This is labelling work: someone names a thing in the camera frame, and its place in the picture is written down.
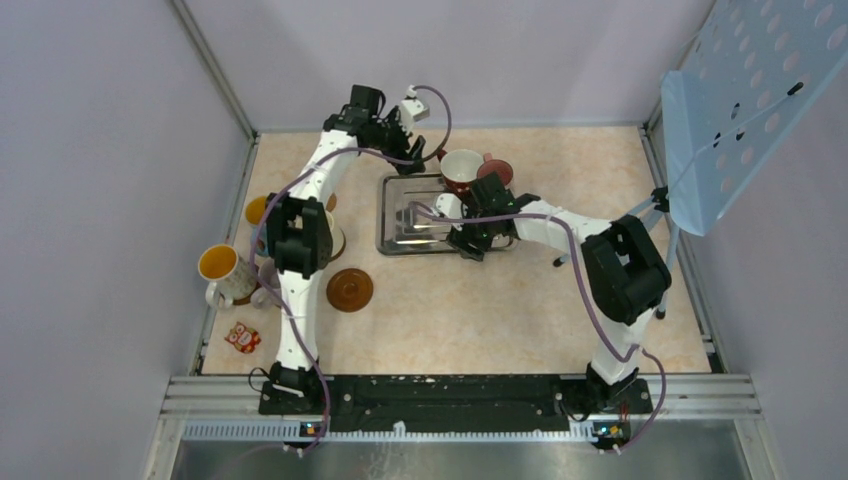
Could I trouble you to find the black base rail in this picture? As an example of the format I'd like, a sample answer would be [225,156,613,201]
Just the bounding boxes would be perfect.
[258,374,653,434]

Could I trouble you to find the lilac ribbed mug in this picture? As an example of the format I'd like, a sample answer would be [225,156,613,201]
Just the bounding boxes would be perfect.
[250,258,281,309]

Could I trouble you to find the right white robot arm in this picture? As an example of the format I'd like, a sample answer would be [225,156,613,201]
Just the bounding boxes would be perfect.
[434,174,672,412]

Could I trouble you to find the silver metal tray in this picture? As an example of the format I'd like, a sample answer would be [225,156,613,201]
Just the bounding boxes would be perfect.
[375,170,521,258]

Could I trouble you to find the red white-inside mug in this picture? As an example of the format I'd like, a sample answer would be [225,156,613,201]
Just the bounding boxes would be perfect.
[438,149,484,201]

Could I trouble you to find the white floral family mug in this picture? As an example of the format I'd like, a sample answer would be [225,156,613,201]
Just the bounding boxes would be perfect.
[197,244,258,311]

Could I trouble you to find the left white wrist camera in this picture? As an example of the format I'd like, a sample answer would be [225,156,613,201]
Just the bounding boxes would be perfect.
[397,85,430,137]

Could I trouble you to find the cream white mug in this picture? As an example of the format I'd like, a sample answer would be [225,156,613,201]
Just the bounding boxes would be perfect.
[325,212,346,261]

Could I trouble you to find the blue butterfly mug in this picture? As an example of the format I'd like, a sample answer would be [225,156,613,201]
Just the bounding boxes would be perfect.
[244,196,268,257]

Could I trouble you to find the light brown coaster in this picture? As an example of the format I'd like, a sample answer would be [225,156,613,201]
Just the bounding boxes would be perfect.
[325,193,338,212]

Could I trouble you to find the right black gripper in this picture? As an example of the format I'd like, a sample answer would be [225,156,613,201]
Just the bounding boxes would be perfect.
[445,203,496,262]

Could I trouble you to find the blue perforated stand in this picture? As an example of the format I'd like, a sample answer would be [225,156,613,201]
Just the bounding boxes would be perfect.
[553,0,848,321]

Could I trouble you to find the pink ghost mug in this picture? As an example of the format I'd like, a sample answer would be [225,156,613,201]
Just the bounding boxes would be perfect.
[476,153,514,188]

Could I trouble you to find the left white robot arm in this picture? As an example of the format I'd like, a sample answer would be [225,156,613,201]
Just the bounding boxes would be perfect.
[262,85,429,414]

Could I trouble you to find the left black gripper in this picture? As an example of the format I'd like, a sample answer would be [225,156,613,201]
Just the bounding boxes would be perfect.
[364,106,424,175]

